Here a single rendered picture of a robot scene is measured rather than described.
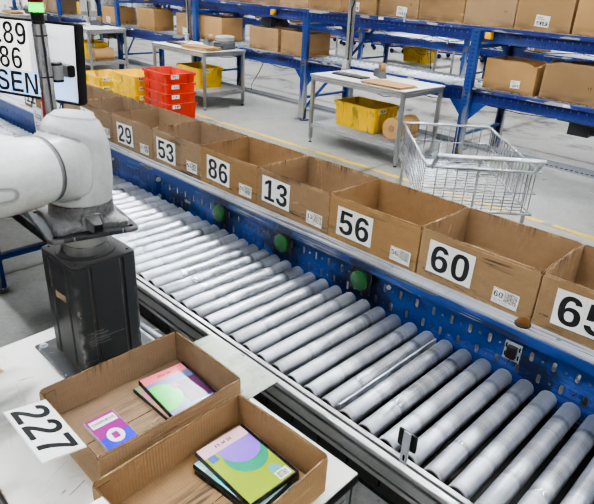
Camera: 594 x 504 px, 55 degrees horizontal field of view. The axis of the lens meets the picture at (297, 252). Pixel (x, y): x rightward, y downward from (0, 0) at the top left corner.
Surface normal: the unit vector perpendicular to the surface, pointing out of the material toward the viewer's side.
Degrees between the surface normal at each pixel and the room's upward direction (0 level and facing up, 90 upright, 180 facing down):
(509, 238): 90
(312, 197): 90
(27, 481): 0
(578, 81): 89
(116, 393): 0
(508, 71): 90
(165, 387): 0
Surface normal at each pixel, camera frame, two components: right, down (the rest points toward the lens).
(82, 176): 0.83, 0.35
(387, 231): -0.70, 0.29
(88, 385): 0.72, 0.32
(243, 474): 0.05, -0.90
